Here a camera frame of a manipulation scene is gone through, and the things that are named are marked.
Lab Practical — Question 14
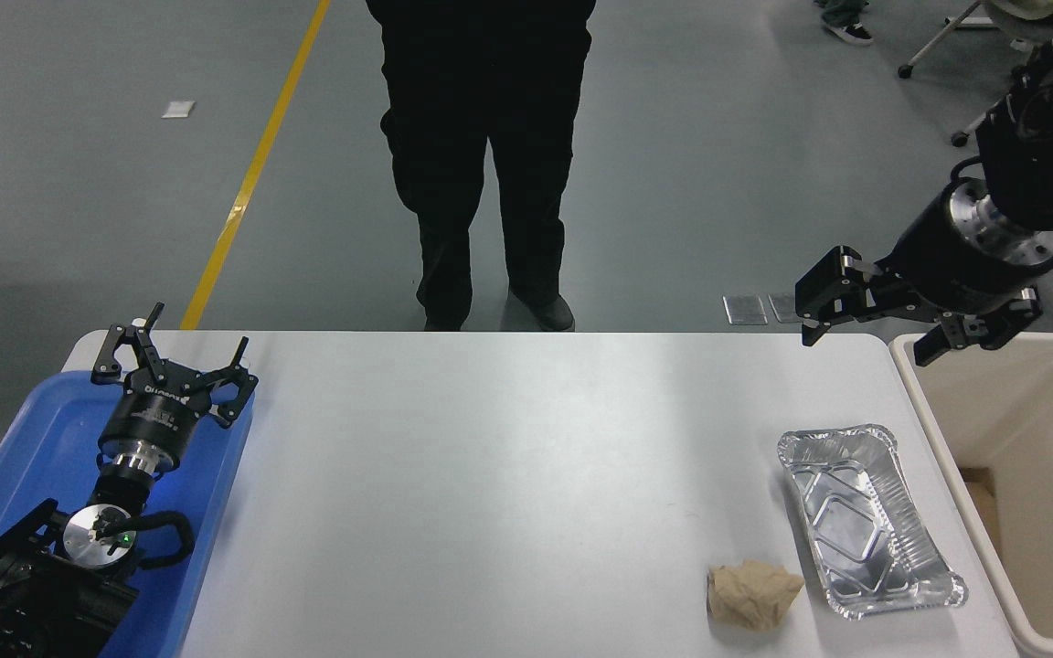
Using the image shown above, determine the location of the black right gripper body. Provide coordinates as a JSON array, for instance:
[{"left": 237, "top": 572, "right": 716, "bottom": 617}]
[{"left": 883, "top": 187, "right": 1036, "bottom": 317}]

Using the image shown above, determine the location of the large pale bin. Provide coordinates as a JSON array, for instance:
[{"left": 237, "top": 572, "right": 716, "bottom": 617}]
[{"left": 889, "top": 332, "right": 1053, "bottom": 658}]

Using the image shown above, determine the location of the blue plastic tray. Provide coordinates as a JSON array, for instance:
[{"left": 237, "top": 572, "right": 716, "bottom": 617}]
[{"left": 0, "top": 370, "right": 256, "bottom": 658}]

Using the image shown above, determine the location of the white frame office chair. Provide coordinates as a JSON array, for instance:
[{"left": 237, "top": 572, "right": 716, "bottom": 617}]
[{"left": 899, "top": 0, "right": 1053, "bottom": 147}]

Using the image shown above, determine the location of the person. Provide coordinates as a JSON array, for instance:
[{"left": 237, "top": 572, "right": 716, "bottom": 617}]
[
  {"left": 814, "top": 0, "right": 875, "bottom": 47},
  {"left": 365, "top": 0, "right": 597, "bottom": 333}
]

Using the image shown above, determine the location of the silver foil tray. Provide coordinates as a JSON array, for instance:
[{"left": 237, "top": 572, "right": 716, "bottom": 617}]
[{"left": 778, "top": 423, "right": 969, "bottom": 622}]

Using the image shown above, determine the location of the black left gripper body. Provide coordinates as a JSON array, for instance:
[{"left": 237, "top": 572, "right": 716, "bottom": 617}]
[{"left": 97, "top": 363, "right": 217, "bottom": 472}]

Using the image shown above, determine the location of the crumpled tan paper ball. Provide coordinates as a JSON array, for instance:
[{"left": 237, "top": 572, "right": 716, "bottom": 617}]
[{"left": 707, "top": 560, "right": 806, "bottom": 633}]

